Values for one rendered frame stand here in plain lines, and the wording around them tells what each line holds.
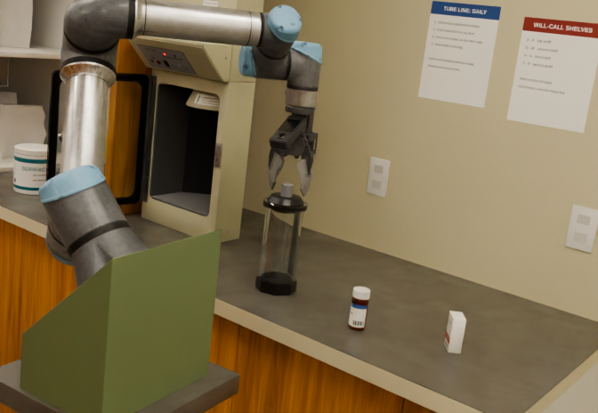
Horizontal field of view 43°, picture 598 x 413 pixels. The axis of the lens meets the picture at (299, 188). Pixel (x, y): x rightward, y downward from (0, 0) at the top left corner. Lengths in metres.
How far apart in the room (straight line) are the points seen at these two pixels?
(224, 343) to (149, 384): 0.57
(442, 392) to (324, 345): 0.28
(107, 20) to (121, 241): 0.48
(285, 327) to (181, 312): 0.42
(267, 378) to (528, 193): 0.87
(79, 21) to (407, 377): 0.96
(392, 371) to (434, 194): 0.82
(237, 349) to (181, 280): 0.58
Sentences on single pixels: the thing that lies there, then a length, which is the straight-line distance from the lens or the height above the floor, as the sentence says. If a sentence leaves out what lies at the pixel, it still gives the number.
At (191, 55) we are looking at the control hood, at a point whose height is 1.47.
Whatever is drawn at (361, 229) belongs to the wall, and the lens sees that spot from 2.41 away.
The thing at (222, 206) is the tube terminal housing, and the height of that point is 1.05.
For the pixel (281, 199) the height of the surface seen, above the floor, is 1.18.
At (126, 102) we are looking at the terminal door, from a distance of 2.31.
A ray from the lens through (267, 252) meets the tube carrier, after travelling 1.85.
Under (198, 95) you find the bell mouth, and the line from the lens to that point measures 2.25.
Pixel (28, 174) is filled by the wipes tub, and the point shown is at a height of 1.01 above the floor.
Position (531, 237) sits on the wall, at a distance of 2.16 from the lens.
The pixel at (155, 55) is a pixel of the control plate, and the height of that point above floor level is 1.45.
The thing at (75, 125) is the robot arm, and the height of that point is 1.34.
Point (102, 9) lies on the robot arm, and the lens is 1.59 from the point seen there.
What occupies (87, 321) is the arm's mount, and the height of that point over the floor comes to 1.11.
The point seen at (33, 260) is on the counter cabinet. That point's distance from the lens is 2.45.
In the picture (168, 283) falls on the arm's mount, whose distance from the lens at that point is 1.28.
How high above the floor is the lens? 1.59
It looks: 12 degrees down
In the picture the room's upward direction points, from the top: 7 degrees clockwise
